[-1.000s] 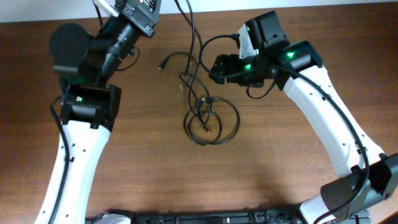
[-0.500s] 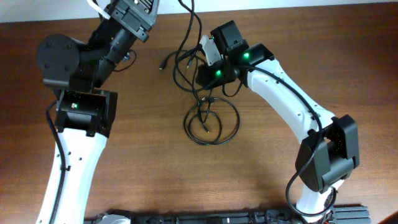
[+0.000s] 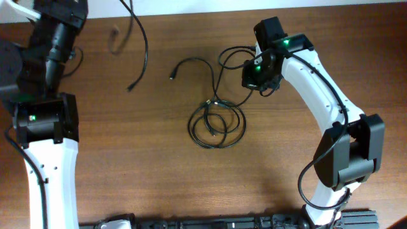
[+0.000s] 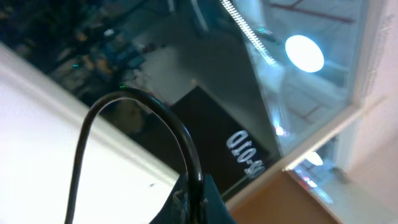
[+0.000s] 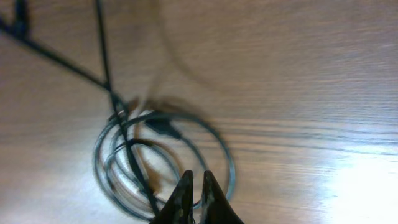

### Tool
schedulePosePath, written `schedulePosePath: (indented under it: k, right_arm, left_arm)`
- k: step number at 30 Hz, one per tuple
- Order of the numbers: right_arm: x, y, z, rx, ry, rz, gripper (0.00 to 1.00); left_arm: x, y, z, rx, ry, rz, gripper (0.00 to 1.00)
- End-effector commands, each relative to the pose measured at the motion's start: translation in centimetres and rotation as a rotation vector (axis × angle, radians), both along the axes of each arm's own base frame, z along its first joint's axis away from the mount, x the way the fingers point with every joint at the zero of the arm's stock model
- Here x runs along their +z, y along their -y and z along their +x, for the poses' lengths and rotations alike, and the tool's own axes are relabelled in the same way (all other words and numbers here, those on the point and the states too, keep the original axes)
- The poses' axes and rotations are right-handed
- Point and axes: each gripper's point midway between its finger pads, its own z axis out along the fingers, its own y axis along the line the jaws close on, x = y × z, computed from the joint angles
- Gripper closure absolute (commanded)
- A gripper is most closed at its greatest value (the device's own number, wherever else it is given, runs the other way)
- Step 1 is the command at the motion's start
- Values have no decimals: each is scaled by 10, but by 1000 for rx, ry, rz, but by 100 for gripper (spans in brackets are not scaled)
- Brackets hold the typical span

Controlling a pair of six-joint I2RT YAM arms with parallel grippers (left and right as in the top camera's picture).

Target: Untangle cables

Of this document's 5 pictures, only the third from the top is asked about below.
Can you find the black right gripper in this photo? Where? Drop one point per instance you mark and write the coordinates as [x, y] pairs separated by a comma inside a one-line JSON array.
[[248, 80]]

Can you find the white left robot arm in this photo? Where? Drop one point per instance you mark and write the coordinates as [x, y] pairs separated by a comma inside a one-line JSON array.
[[45, 120]]

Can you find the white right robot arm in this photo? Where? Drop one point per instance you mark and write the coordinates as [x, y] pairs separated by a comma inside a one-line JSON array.
[[350, 150]]

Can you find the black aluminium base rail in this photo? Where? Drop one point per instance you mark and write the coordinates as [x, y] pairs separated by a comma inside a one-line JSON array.
[[254, 221]]

